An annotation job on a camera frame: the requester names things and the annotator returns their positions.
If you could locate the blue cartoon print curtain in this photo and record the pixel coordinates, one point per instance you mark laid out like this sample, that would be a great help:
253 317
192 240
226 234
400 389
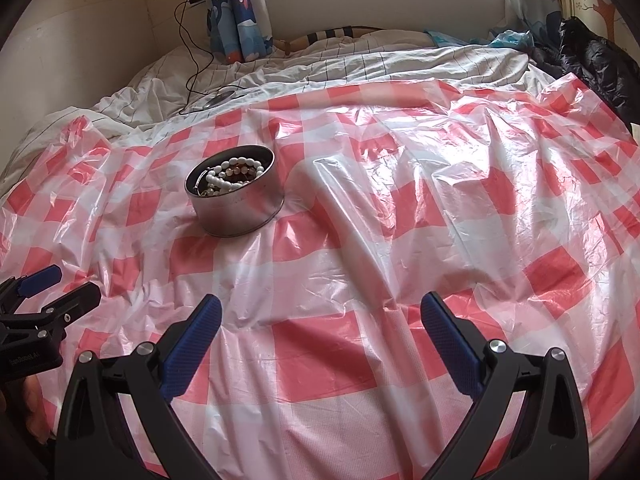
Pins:
240 20

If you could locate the person's left hand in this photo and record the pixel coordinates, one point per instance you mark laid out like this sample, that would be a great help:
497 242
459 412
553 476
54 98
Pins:
32 405

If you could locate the pink cartoon print curtain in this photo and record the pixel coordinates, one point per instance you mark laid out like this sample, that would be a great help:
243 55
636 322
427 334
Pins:
530 0

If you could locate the cream wardrobe with tree print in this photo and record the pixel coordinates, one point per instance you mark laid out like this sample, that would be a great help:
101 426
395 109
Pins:
595 5

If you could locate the red checkered plastic sheet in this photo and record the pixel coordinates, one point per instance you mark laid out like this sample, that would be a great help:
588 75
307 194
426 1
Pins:
350 210

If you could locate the round metal tin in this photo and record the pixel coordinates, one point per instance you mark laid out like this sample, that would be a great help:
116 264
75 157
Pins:
235 215

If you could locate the blue plastic bag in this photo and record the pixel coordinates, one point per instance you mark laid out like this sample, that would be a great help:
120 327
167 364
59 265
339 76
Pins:
510 39

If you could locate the striped pillow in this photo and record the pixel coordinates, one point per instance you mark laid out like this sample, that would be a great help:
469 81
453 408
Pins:
320 35

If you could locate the white striped bed sheet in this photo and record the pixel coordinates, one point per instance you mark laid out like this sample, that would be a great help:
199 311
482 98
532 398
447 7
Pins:
350 65

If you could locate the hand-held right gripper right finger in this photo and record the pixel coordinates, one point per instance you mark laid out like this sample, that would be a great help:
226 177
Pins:
452 347

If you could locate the round grey device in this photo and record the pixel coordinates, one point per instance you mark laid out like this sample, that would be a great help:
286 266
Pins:
219 99

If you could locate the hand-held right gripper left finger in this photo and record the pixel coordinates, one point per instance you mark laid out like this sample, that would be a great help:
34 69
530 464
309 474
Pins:
192 347

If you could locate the black puffer jacket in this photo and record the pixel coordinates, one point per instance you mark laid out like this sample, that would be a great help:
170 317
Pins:
600 60

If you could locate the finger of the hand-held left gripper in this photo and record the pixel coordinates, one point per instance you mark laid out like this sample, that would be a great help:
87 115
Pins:
42 280
75 300

